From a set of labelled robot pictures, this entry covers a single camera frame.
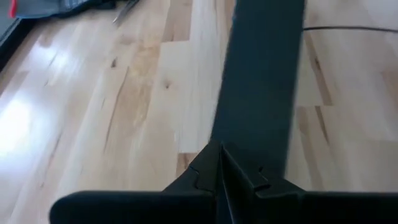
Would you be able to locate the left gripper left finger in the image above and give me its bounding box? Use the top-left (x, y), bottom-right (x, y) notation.
top-left (162, 139), bottom-right (223, 194)

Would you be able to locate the multicoloured wire bundle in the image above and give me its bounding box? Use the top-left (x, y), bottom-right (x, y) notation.
top-left (302, 26), bottom-right (398, 34)

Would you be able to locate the black aluminium table frame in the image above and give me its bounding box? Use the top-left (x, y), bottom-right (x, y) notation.
top-left (0, 17), bottom-right (37, 73)

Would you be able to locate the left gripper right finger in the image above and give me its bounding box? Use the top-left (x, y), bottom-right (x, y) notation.
top-left (221, 144), bottom-right (307, 224)

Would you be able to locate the black duct cover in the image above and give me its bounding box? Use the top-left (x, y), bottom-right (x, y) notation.
top-left (210, 0), bottom-right (307, 179)

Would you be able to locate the grey glove with red cuff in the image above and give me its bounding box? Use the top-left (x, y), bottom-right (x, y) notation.
top-left (8, 0), bottom-right (121, 19)

